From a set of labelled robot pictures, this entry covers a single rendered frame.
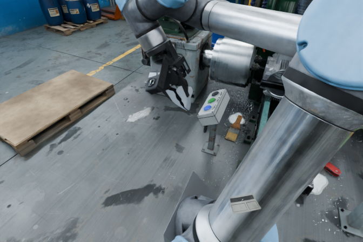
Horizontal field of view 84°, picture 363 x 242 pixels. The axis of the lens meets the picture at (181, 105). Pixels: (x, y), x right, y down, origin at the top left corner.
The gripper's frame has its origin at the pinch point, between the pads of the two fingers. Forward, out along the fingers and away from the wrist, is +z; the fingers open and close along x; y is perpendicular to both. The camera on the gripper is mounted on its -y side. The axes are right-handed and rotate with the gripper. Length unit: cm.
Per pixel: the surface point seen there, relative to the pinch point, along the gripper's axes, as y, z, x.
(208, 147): 14.9, 30.5, 11.3
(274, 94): 51, 31, -14
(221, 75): 46.6, 11.3, 6.0
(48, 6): 270, -165, 406
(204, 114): 7.9, 8.3, -0.1
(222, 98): 18.3, 9.0, -3.5
